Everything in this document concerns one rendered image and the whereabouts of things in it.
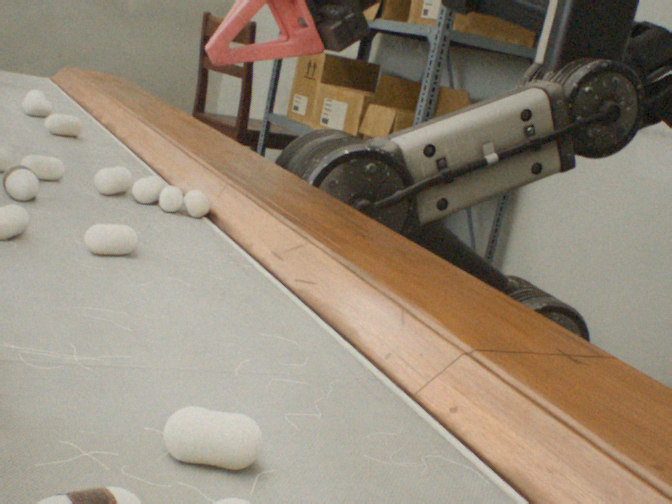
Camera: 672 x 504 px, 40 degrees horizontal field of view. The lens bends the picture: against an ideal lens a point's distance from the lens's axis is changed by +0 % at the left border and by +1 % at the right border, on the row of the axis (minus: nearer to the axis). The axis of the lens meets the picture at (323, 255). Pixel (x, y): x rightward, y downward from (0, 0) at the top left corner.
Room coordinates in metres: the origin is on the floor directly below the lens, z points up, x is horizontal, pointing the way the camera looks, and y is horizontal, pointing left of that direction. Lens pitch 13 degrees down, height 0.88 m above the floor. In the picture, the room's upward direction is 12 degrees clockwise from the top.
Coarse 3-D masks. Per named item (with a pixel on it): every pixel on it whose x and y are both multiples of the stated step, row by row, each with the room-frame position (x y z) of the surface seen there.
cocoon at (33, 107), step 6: (24, 102) 1.02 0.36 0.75; (30, 102) 1.02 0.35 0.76; (36, 102) 1.03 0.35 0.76; (42, 102) 1.03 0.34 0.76; (48, 102) 1.04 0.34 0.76; (24, 108) 1.02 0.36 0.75; (30, 108) 1.02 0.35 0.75; (36, 108) 1.02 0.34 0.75; (42, 108) 1.03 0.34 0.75; (48, 108) 1.03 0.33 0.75; (30, 114) 1.02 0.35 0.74; (36, 114) 1.03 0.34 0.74; (42, 114) 1.03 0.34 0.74; (48, 114) 1.04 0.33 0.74
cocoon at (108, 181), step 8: (104, 168) 0.69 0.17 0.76; (112, 168) 0.69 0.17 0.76; (120, 168) 0.70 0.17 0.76; (96, 176) 0.69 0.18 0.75; (104, 176) 0.68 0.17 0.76; (112, 176) 0.68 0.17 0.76; (120, 176) 0.69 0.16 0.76; (128, 176) 0.70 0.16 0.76; (96, 184) 0.68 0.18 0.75; (104, 184) 0.68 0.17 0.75; (112, 184) 0.68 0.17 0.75; (120, 184) 0.69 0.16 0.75; (128, 184) 0.70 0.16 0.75; (104, 192) 0.68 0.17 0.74; (112, 192) 0.69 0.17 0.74; (120, 192) 0.70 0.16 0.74
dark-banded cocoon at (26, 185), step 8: (8, 176) 0.61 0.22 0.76; (16, 176) 0.61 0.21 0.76; (24, 176) 0.61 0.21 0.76; (32, 176) 0.61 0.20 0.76; (8, 184) 0.61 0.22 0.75; (16, 184) 0.61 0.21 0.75; (24, 184) 0.61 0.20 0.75; (32, 184) 0.61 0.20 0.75; (8, 192) 0.61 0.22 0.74; (16, 192) 0.61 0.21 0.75; (24, 192) 0.61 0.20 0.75; (32, 192) 0.61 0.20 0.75; (24, 200) 0.61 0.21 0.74
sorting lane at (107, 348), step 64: (0, 128) 0.90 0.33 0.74; (0, 192) 0.63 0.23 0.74; (64, 192) 0.67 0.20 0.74; (128, 192) 0.72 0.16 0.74; (0, 256) 0.48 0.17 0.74; (64, 256) 0.50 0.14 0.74; (128, 256) 0.53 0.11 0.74; (192, 256) 0.56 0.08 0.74; (0, 320) 0.38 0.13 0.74; (64, 320) 0.40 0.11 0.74; (128, 320) 0.42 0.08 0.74; (192, 320) 0.44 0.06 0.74; (256, 320) 0.46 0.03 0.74; (320, 320) 0.48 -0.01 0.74; (0, 384) 0.32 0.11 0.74; (64, 384) 0.33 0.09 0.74; (128, 384) 0.34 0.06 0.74; (192, 384) 0.36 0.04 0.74; (256, 384) 0.37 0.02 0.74; (320, 384) 0.38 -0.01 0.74; (384, 384) 0.40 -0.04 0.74; (0, 448) 0.27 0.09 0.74; (64, 448) 0.28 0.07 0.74; (128, 448) 0.29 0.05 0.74; (320, 448) 0.32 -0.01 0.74; (384, 448) 0.33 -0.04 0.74; (448, 448) 0.34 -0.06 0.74
